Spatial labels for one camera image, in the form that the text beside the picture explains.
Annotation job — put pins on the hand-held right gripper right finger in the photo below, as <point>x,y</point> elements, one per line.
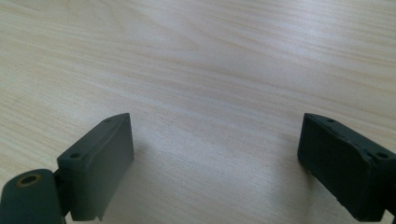
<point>345,168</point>

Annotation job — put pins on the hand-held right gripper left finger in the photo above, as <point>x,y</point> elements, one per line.
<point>99,165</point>

